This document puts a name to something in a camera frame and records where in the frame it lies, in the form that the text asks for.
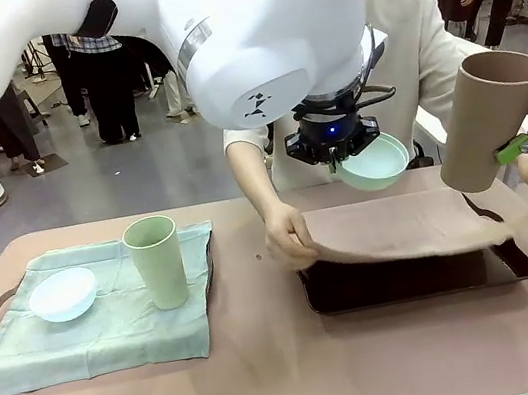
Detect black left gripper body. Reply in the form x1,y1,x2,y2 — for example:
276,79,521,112
277,87,385,172

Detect dark brown serving tray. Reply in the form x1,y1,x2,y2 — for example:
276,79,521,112
287,181,528,321
0,229,226,360

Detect mint green bowl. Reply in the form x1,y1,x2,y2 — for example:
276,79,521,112
331,126,416,197

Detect grey metal step stool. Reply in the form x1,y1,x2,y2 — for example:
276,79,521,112
15,86,54,130

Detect white side table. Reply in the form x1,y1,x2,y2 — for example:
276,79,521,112
409,103,457,168

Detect person in black clothes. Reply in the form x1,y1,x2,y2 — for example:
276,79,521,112
41,29,94,132

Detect black bag with handles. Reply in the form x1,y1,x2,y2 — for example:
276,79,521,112
405,138,435,170

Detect person black top white trousers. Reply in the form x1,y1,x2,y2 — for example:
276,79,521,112
135,27,200,122

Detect tall pale green cup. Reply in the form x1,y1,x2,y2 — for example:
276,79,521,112
118,211,192,317

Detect thin black left camera cable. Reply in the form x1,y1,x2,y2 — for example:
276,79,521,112
344,22,400,110

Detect person in cream t-shirt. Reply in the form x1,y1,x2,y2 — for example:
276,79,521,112
199,0,497,204

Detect person in blue plaid shirt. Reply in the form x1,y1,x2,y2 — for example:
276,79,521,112
51,21,144,153

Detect pale green cloth mat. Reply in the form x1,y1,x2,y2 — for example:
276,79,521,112
0,220,236,395

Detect person's right hand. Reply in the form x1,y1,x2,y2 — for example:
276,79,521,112
258,197,322,268

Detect person's right forearm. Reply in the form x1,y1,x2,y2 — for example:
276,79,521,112
225,134,288,223

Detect person in red plaid shirt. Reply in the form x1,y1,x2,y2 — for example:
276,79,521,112
0,79,46,180

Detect dark floor plate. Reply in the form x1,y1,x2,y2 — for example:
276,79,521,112
26,149,71,176

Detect light blue bowl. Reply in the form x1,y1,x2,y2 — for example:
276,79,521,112
23,265,103,329

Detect beige cloth mat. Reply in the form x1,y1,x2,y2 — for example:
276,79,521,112
286,173,528,284

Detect tall brown cup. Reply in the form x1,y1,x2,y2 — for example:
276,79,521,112
421,44,528,200

